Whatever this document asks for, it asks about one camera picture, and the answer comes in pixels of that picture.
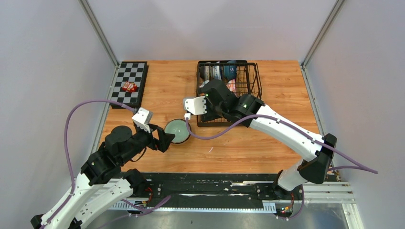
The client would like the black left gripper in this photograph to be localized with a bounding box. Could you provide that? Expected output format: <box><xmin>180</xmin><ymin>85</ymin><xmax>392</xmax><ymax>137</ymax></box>
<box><xmin>120</xmin><ymin>123</ymin><xmax>175</xmax><ymax>164</ymax></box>

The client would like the orange floral pattern bowl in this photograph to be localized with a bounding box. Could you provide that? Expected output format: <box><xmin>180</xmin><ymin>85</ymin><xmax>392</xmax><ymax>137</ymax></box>
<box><xmin>226</xmin><ymin>79</ymin><xmax>237</xmax><ymax>94</ymax></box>

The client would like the black wire dish rack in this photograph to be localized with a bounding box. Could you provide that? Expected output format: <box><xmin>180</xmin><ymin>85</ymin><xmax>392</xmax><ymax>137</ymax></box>
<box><xmin>195</xmin><ymin>60</ymin><xmax>263</xmax><ymax>127</ymax></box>

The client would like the white blue striped bowl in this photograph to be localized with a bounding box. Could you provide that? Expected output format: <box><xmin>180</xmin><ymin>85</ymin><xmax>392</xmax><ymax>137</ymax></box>
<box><xmin>211</xmin><ymin>61</ymin><xmax>222</xmax><ymax>81</ymax></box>

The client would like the beige interior bowl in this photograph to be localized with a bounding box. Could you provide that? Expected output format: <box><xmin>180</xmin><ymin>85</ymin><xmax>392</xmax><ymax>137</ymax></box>
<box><xmin>198</xmin><ymin>62</ymin><xmax>211</xmax><ymax>81</ymax></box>

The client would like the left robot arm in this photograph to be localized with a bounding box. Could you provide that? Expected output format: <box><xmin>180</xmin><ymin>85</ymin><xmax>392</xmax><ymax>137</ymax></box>
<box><xmin>31</xmin><ymin>125</ymin><xmax>175</xmax><ymax>229</ymax></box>

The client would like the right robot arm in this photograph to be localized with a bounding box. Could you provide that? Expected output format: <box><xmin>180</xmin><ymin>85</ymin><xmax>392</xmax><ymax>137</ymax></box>
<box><xmin>200</xmin><ymin>80</ymin><xmax>337</xmax><ymax>199</ymax></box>

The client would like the red owl toy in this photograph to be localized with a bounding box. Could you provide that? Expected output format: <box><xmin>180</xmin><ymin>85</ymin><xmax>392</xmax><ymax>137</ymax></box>
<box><xmin>122</xmin><ymin>82</ymin><xmax>138</xmax><ymax>93</ymax></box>

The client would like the black white chessboard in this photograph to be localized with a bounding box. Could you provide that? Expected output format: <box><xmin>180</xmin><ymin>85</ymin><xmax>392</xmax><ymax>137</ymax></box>
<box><xmin>110</xmin><ymin>61</ymin><xmax>149</xmax><ymax>108</ymax></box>

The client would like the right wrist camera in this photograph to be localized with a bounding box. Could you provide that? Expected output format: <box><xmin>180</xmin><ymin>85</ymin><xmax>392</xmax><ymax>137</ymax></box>
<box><xmin>183</xmin><ymin>96</ymin><xmax>207</xmax><ymax>120</ymax></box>

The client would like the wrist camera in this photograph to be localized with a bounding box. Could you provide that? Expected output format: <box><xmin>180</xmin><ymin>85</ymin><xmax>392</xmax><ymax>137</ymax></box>
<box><xmin>183</xmin><ymin>96</ymin><xmax>207</xmax><ymax>120</ymax></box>
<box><xmin>132</xmin><ymin>107</ymin><xmax>153</xmax><ymax>133</ymax></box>

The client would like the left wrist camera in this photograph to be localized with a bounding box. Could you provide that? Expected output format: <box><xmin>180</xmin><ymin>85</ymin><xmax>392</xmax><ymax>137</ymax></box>
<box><xmin>132</xmin><ymin>107</ymin><xmax>153</xmax><ymax>133</ymax></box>

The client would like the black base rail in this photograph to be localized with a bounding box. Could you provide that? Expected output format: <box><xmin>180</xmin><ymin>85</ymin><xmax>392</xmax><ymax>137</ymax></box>
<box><xmin>71</xmin><ymin>172</ymin><xmax>357</xmax><ymax>214</ymax></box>

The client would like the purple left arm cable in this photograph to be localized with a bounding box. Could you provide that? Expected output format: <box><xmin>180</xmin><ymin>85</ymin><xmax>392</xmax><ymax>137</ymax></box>
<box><xmin>38</xmin><ymin>100</ymin><xmax>173</xmax><ymax>229</ymax></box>

